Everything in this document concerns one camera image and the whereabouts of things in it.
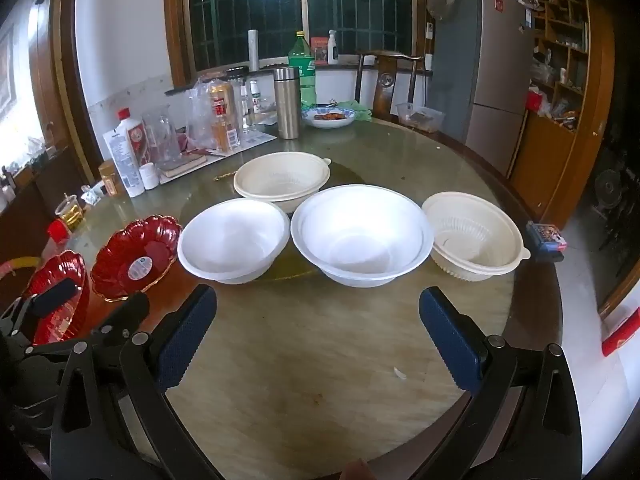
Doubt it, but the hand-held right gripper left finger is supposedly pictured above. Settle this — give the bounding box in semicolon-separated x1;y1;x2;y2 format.
49;284;226;480

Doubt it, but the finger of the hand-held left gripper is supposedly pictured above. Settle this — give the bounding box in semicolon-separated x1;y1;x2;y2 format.
31;277;82;318
87;291;151;345

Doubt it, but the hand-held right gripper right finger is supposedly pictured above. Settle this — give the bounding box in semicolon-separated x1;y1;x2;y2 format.
415;287;583;480

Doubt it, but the large red scalloped plate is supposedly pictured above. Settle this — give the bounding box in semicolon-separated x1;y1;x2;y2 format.
22;250;91;347

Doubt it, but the small red scalloped plate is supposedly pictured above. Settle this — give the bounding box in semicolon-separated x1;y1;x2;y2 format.
91;214;183;303

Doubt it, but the large white disposable plate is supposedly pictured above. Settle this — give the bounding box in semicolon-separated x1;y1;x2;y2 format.
421;191;531;282

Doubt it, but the small white foam bowl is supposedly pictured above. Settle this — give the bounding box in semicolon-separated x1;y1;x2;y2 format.
177;198;292;285

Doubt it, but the large white foam bowl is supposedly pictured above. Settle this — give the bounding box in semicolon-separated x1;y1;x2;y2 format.
290;184;435;288

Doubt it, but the cream plastic bowl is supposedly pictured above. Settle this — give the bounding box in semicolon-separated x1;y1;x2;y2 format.
233;151;332;214

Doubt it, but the multicolour hula hoop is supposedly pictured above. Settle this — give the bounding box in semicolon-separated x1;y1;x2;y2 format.
0;256;41;281

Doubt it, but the plastic cup of tea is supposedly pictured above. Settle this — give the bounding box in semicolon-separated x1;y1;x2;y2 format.
55;194;83;231

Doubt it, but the amber honey jar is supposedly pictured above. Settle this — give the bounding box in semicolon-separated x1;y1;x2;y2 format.
98;160;126;197

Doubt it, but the yellow-green glass turntable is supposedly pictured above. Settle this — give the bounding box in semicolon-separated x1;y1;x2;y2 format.
192;157;431;282

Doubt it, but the blue card box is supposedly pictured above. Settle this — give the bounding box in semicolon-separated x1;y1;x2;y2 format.
526;221;568;261

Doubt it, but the white lotion tube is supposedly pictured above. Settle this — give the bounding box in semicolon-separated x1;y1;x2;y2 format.
103;129;146;198

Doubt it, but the closed book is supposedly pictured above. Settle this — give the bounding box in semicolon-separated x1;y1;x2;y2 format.
157;152;208;178

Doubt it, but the white liquor bottle red cap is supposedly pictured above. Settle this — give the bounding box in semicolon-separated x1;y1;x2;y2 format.
116;108;151;168

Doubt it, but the clear glass jug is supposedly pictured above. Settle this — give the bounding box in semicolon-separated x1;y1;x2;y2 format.
142;107;181;163

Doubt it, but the wooden shelf cabinet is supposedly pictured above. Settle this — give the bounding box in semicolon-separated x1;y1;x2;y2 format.
492;0;616;231

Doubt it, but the clear plastic bag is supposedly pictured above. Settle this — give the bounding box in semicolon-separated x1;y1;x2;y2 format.
186;74;241;153

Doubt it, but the black floor fan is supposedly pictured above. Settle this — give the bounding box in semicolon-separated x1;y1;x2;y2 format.
595;169;623;211

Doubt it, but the clear plastic food container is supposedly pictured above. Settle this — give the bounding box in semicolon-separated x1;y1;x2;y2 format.
396;103;446;133

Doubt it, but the green plastic bag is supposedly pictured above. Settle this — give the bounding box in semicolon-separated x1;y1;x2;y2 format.
330;100;373;122

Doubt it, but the stainless steel thermos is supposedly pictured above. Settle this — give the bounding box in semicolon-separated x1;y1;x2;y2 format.
273;65;301;140

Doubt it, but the blue patterned plate with food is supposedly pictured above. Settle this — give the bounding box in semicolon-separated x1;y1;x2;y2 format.
301;105;357;129

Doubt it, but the wooden chair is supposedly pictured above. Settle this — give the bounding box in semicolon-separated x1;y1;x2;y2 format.
355;50;433;121

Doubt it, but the grey refrigerator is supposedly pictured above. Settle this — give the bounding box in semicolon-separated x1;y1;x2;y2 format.
430;0;536;176

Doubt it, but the green plastic bottle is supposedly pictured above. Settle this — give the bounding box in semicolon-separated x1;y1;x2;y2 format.
288;31;317;108

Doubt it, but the dark barred window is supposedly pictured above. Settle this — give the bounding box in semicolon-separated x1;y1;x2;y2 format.
165;0;436;88

